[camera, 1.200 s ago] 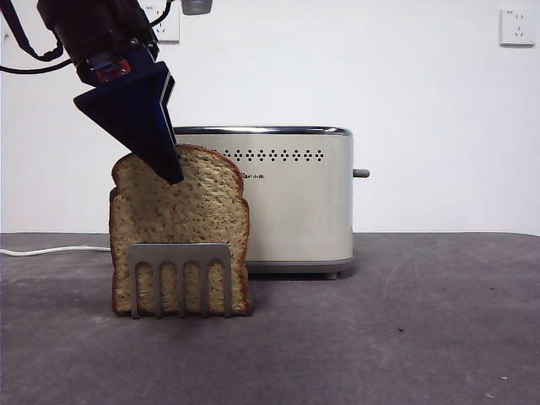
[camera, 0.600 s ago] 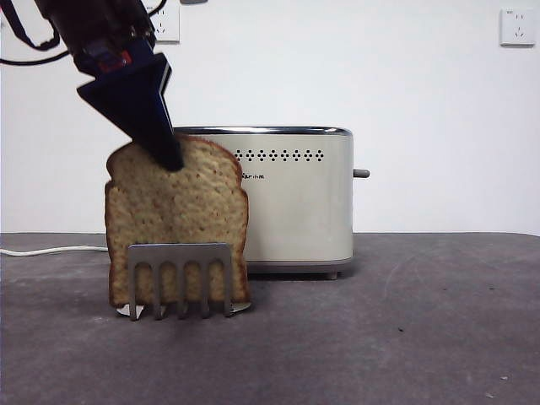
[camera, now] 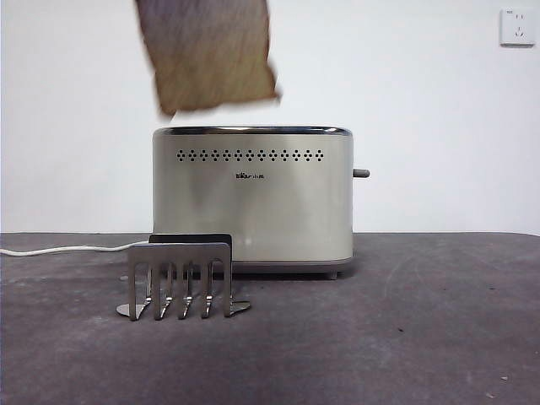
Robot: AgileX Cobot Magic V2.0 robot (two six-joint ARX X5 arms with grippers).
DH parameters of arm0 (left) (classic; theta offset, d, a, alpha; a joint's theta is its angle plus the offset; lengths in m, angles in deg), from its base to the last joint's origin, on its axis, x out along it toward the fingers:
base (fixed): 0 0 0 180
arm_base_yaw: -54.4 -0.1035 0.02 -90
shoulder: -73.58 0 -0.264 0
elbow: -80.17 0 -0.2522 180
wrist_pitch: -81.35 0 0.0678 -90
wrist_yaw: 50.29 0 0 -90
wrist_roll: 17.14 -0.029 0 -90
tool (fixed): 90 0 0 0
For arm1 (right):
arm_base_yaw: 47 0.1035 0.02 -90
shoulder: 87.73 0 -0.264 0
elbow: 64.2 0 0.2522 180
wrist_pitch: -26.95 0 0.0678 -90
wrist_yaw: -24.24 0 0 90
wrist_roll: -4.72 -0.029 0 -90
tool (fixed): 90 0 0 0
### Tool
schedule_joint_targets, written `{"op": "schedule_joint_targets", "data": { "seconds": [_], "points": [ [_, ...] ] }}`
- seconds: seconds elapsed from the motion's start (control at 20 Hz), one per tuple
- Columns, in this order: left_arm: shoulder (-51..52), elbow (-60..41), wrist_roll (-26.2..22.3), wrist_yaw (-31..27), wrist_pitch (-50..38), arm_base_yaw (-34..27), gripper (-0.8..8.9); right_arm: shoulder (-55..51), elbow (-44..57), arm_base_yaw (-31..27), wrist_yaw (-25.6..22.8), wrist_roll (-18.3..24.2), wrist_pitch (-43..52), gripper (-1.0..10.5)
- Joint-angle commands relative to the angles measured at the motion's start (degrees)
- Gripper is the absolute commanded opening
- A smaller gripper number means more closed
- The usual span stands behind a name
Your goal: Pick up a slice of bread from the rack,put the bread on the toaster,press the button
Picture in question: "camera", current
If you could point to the silver metal toast rack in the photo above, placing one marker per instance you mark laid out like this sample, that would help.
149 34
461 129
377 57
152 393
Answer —
181 255

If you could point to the white wall socket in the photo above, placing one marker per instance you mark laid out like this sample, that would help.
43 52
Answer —
520 28

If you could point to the cream toaster with chrome top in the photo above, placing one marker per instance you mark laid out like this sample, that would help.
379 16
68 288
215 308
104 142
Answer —
274 211

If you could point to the brown wholegrain bread slice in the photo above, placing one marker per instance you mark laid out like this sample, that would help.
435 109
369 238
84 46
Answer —
202 55

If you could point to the grey toaster lever knob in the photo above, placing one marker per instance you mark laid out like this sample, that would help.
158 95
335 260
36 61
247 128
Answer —
363 173

